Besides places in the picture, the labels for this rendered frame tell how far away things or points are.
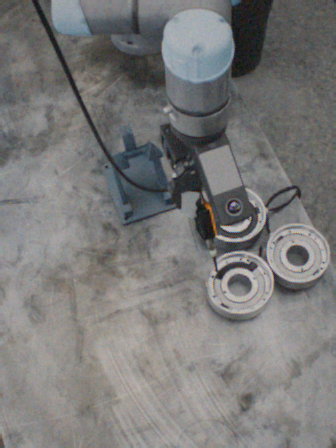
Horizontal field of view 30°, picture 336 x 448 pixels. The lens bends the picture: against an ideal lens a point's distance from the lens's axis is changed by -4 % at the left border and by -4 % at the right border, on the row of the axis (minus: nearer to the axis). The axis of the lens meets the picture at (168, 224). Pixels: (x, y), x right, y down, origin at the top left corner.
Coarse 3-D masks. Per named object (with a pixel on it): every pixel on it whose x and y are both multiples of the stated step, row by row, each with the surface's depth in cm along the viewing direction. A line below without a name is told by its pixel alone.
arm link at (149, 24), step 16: (144, 0) 71; (160, 0) 71; (176, 0) 71; (192, 0) 70; (208, 0) 70; (224, 0) 72; (144, 16) 72; (160, 16) 72; (224, 16) 70; (144, 32) 75; (160, 32) 74
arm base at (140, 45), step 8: (112, 40) 130; (120, 40) 127; (128, 40) 128; (136, 40) 126; (144, 40) 126; (152, 40) 126; (160, 40) 126; (120, 48) 129; (128, 48) 128; (136, 48) 127; (144, 48) 127; (152, 48) 127; (160, 48) 128
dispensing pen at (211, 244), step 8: (200, 192) 92; (200, 200) 93; (200, 208) 93; (208, 208) 92; (200, 216) 92; (208, 216) 93; (200, 224) 94; (208, 224) 93; (200, 232) 96; (208, 232) 94; (208, 240) 96; (208, 248) 97; (216, 248) 97; (216, 264) 99; (216, 272) 99
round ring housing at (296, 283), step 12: (288, 228) 104; (300, 228) 104; (312, 228) 103; (276, 240) 104; (300, 240) 103; (312, 240) 103; (324, 240) 101; (288, 252) 104; (300, 252) 105; (312, 252) 102; (324, 252) 102; (288, 264) 101; (312, 264) 101; (324, 264) 101; (276, 276) 100; (288, 276) 100; (312, 276) 100; (300, 288) 100
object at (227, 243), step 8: (248, 192) 107; (256, 200) 107; (264, 208) 105; (264, 216) 104; (248, 224) 105; (264, 224) 105; (256, 232) 103; (216, 240) 104; (224, 240) 102; (232, 240) 102; (240, 240) 102; (248, 240) 103; (224, 248) 106; (232, 248) 104; (240, 248) 104
